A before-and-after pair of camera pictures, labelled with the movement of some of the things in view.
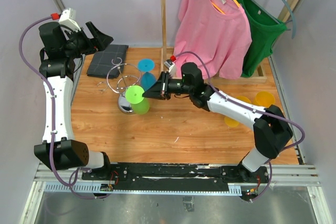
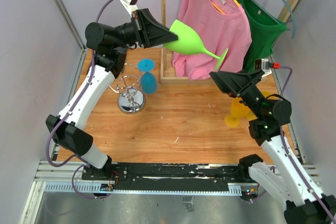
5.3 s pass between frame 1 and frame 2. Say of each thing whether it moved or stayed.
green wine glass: moved
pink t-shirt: stayed
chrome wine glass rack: stayed
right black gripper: moved
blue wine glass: stayed
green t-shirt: stayed
